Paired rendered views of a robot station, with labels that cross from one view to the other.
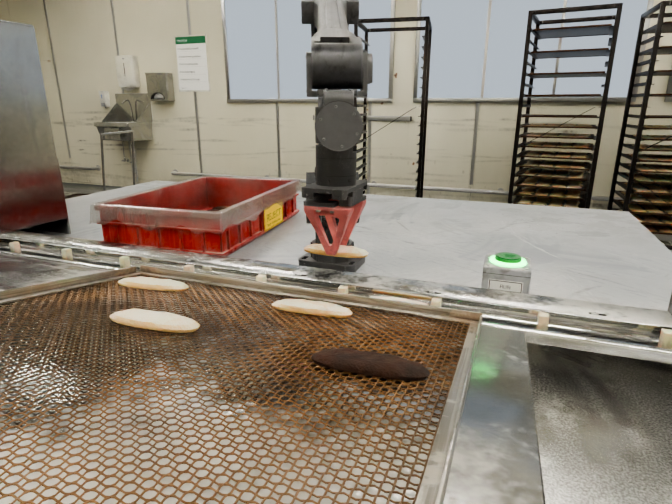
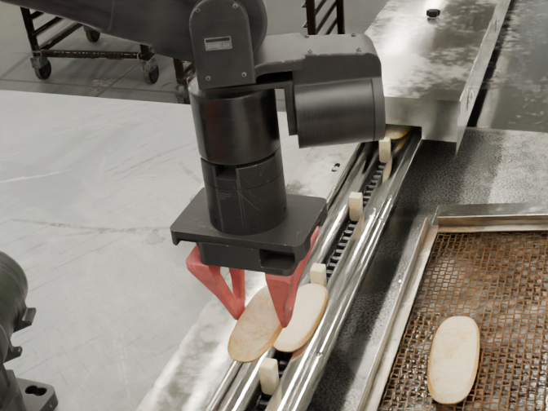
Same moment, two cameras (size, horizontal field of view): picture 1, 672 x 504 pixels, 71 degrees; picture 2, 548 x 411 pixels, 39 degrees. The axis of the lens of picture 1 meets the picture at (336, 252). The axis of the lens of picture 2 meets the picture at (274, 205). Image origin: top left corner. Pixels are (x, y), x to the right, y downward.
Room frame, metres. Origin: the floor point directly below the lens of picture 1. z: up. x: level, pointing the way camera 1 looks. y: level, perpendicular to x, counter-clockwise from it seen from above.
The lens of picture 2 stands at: (0.62, 0.48, 1.33)
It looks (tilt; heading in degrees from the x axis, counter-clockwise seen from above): 32 degrees down; 273
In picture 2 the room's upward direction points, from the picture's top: 6 degrees counter-clockwise
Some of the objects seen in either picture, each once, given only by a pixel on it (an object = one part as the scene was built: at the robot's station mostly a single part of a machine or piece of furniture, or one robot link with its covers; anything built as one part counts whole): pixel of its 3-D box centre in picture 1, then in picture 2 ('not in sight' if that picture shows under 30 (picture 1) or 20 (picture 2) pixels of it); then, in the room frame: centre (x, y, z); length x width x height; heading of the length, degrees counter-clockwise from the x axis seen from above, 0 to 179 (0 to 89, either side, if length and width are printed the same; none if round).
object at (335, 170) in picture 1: (336, 170); (245, 192); (0.66, 0.00, 1.04); 0.10 x 0.07 x 0.07; 160
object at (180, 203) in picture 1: (211, 208); not in sight; (1.21, 0.32, 0.87); 0.49 x 0.34 x 0.10; 164
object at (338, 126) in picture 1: (340, 99); (289, 60); (0.63, -0.01, 1.14); 0.11 x 0.09 x 0.12; 2
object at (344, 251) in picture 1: (335, 249); (262, 315); (0.66, 0.00, 0.93); 0.10 x 0.04 x 0.01; 70
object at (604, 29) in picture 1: (558, 137); not in sight; (3.82, -1.76, 0.89); 0.60 x 0.59 x 1.78; 62
